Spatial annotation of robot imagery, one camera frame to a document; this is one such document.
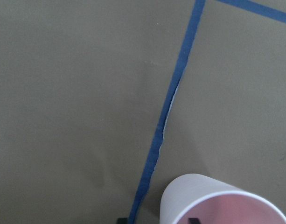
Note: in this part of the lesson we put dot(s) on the pink paper cup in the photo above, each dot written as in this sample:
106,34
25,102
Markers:
214,202

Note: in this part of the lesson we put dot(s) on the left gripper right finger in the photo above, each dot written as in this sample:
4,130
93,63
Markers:
194,220

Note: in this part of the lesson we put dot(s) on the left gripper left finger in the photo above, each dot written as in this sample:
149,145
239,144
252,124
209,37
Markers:
122,220

